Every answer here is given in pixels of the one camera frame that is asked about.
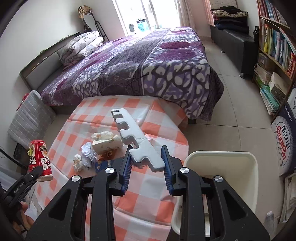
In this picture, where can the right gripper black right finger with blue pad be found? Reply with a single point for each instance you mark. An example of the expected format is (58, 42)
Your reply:
(211, 209)

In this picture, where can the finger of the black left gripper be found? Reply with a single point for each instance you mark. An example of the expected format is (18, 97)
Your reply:
(20, 188)

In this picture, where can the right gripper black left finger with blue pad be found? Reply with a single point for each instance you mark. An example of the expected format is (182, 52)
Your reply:
(64, 218)

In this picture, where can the red drink carton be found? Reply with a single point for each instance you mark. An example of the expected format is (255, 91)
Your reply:
(38, 157)

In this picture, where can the white styrofoam packing piece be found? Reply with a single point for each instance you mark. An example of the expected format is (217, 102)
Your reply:
(143, 153)

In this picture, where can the white plastic trash bin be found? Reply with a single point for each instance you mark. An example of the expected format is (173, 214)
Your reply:
(239, 169)

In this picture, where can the clear plastic water bottle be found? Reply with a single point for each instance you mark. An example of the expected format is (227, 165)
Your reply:
(269, 223)

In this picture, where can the crumpled white tissue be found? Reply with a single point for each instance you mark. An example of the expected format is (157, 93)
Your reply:
(77, 160)

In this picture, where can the crumpled white paper ball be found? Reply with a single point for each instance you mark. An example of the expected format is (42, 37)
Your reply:
(88, 155)

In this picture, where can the grey checkered cushion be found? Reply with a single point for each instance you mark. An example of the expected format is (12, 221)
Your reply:
(31, 120)

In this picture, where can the lower Ganten water box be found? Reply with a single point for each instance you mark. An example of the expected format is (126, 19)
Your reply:
(284, 131)

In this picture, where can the stack of teal books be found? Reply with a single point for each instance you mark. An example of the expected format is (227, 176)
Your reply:
(271, 103)

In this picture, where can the dark wooden headboard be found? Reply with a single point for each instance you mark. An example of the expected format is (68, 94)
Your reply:
(38, 73)

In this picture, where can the beige box on shelf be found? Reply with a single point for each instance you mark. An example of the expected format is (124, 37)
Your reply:
(278, 86)

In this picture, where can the wooden bookshelf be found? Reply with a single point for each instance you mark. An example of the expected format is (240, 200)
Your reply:
(276, 48)

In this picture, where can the folded white patterned quilt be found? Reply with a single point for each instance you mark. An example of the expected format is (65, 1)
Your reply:
(80, 47)

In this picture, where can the purple patterned bed blanket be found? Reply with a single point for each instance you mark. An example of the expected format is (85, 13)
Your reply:
(168, 63)

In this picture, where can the black leather bench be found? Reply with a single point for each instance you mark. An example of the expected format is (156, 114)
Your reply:
(241, 49)

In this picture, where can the black coat rack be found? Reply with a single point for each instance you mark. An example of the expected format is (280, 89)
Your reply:
(90, 24)

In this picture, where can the pile of folded clothes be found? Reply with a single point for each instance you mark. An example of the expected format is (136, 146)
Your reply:
(230, 18)

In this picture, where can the white window curtain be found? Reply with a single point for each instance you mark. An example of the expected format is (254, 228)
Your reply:
(193, 14)

